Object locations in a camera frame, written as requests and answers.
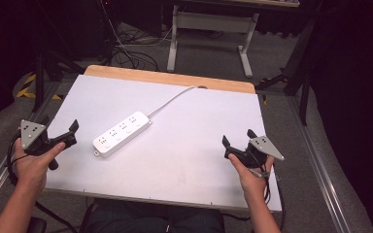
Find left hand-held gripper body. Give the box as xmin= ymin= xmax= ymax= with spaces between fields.
xmin=19 ymin=118 xmax=79 ymax=171

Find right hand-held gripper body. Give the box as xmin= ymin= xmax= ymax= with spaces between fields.
xmin=223 ymin=135 xmax=286 ymax=169

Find person's right hand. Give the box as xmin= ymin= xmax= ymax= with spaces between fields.
xmin=227 ymin=152 xmax=275 ymax=202

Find person's left hand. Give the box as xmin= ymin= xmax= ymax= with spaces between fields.
xmin=12 ymin=138 xmax=67 ymax=195

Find yellow black floor tape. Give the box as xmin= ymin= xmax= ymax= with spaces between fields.
xmin=15 ymin=73 xmax=64 ymax=101

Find white table cover sheet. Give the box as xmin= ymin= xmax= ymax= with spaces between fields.
xmin=44 ymin=74 xmax=283 ymax=214

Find black metal stand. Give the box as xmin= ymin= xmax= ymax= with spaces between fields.
xmin=28 ymin=0 xmax=86 ymax=114
xmin=254 ymin=17 xmax=317 ymax=127

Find white power strip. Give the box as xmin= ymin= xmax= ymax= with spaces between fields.
xmin=92 ymin=111 xmax=153 ymax=159

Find black chair armrest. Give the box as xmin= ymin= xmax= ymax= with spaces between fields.
xmin=26 ymin=216 xmax=49 ymax=233

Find person's dark pants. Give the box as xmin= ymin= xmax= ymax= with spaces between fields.
xmin=83 ymin=197 xmax=226 ymax=233

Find black curtain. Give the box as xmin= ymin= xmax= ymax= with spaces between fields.
xmin=305 ymin=0 xmax=373 ymax=233

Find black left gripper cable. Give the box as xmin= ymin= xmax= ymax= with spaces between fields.
xmin=5 ymin=134 xmax=79 ymax=233

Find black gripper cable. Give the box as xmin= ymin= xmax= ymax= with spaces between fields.
xmin=5 ymin=134 xmax=79 ymax=233
xmin=260 ymin=161 xmax=288 ymax=232

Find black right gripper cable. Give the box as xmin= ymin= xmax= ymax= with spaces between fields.
xmin=260 ymin=161 xmax=288 ymax=232

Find white power strip cable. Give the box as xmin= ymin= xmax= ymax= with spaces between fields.
xmin=147 ymin=84 xmax=199 ymax=118

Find black floor cables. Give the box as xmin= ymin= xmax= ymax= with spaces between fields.
xmin=108 ymin=18 xmax=173 ymax=73

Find white metal desk frame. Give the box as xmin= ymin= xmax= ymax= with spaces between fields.
xmin=166 ymin=3 xmax=260 ymax=79

